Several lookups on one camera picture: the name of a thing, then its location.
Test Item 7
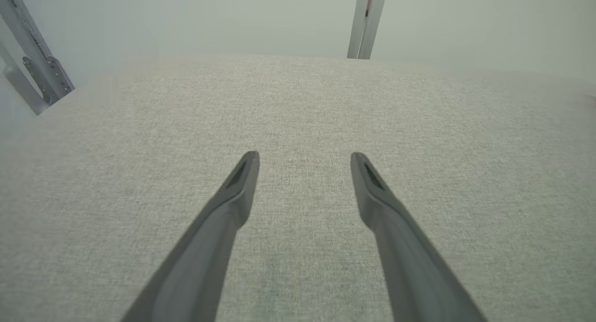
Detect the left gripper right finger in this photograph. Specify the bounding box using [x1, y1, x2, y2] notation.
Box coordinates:
[350, 152, 488, 322]

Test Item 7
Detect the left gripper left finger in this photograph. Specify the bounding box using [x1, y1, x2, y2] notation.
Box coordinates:
[120, 151, 260, 322]

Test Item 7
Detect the grey double partition post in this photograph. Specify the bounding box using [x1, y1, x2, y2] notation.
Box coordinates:
[347, 0, 388, 60]

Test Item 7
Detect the grey metal bracketed frame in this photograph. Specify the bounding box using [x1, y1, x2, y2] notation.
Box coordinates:
[0, 0, 75, 116]

